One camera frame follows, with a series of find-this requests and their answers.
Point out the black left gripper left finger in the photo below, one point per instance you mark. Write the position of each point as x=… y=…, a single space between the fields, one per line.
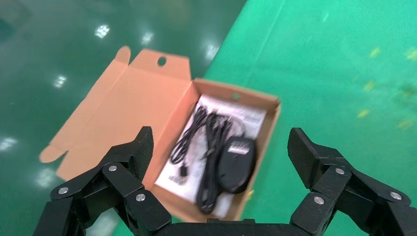
x=127 y=182

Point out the green table mat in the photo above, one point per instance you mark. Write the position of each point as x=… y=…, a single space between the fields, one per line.
x=325 y=65

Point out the orange cardboard box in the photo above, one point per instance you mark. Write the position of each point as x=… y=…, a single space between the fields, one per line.
x=130 y=97

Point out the white printed instruction sheet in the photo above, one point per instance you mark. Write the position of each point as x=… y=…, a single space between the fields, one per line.
x=252 y=117

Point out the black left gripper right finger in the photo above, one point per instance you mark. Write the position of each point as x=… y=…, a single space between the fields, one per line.
x=329 y=176

